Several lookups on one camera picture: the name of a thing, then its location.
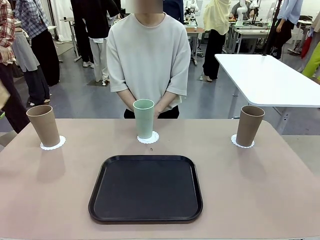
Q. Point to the grey background desk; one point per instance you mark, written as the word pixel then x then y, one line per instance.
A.
pixel 250 32

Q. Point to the person in red plaid shirt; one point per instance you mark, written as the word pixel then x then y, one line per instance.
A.
pixel 6 25

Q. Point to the person in yellow jacket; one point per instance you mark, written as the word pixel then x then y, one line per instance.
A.
pixel 217 20

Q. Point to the person's left forearm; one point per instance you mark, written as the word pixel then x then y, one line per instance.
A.
pixel 167 97

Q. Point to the person in light blue shirt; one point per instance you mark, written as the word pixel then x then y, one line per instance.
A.
pixel 290 10

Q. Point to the person dressed in black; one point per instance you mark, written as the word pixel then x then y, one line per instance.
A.
pixel 80 32

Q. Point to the person's right hand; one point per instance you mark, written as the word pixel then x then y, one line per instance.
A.
pixel 131 106

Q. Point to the person in blue plaid shirt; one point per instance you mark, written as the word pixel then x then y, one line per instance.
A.
pixel 32 15

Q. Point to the person's left hand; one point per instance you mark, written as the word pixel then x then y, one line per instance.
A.
pixel 159 108

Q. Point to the person's right forearm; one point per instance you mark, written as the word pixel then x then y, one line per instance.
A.
pixel 126 96

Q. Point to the red garment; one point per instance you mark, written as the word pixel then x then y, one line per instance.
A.
pixel 306 47

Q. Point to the black plastic tray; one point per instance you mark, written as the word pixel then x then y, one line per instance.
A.
pixel 147 190

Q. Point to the green tall cup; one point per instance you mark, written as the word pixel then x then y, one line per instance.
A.
pixel 144 120

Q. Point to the person in beige sweater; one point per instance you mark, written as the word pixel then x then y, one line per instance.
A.
pixel 150 50

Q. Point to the white side table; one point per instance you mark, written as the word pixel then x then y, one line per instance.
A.
pixel 262 80

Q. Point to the white scalloped paper coaster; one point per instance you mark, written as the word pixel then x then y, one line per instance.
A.
pixel 233 140
pixel 155 139
pixel 62 144

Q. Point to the lime green garment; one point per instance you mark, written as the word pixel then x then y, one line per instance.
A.
pixel 312 65

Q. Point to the black slanted pole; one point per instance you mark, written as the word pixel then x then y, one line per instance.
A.
pixel 273 27

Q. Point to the brown tall cup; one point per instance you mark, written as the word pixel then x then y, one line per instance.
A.
pixel 250 127
pixel 46 127

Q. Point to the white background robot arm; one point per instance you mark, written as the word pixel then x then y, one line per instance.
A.
pixel 241 12

